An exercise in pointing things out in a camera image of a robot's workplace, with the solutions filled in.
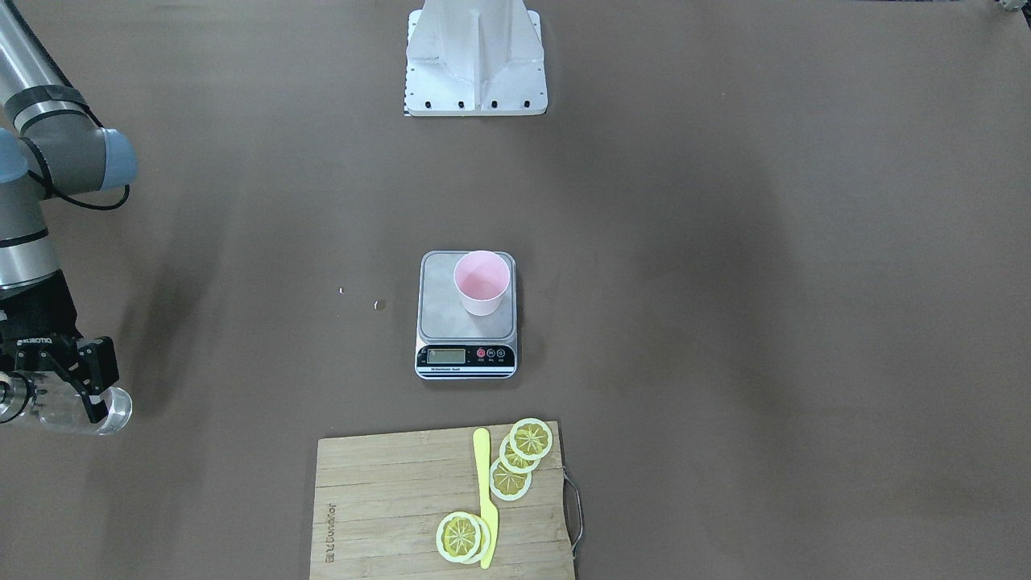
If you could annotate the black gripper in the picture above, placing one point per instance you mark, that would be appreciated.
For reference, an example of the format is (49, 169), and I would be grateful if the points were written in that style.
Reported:
(36, 316)

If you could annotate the glass sauce bottle steel spout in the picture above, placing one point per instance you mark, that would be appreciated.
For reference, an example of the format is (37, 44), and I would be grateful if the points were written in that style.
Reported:
(42, 400)

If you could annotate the pink plastic cup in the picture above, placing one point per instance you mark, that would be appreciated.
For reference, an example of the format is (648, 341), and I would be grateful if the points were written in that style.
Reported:
(481, 278)

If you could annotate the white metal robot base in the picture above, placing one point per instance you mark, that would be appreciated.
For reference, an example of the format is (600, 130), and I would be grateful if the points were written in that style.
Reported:
(475, 59)

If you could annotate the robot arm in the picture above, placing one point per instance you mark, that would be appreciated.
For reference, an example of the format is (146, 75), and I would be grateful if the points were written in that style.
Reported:
(53, 147)

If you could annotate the digital kitchen scale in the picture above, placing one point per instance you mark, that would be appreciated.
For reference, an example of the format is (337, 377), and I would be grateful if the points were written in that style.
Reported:
(452, 343)

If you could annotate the bamboo cutting board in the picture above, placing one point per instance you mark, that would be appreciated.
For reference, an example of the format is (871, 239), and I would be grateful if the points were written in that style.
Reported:
(379, 498)

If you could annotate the yellow plastic knife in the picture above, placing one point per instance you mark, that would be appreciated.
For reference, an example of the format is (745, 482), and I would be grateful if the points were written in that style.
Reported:
(487, 509)

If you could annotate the lemon slice beside knife tip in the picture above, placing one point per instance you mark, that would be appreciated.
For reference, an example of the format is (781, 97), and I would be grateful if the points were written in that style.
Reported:
(457, 535)

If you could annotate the hidden lemon slice under knife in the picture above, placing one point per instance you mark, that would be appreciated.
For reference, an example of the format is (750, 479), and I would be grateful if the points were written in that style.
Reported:
(485, 542)

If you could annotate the middle stacked lemon slice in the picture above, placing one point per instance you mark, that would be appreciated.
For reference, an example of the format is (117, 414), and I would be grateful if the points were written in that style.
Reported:
(513, 462)

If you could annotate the stacked lemon slice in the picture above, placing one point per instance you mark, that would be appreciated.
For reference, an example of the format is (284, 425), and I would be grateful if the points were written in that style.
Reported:
(508, 485)
(513, 462)

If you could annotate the lemon slice near board corner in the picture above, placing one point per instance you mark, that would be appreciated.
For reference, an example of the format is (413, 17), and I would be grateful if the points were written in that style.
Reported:
(531, 439)

